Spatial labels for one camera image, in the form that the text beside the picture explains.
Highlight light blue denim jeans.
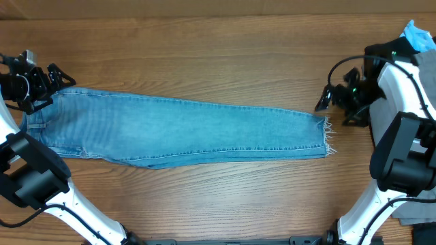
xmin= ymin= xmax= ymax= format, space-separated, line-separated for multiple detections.
xmin=21 ymin=88 xmax=332 ymax=169

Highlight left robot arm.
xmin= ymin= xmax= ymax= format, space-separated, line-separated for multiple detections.
xmin=1 ymin=50 xmax=143 ymax=245

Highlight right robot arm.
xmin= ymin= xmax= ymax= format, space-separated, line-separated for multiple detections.
xmin=290 ymin=37 xmax=435 ymax=244

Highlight light blue cloth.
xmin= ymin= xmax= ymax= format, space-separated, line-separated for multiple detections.
xmin=400 ymin=20 xmax=435 ymax=52

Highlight grey shorts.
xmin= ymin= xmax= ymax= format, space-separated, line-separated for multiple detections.
xmin=370 ymin=50 xmax=435 ymax=226

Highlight black garment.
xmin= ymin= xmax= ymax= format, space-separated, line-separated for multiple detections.
xmin=412 ymin=223 xmax=436 ymax=245

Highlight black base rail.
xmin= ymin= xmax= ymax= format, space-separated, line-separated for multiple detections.
xmin=134 ymin=236 xmax=322 ymax=245

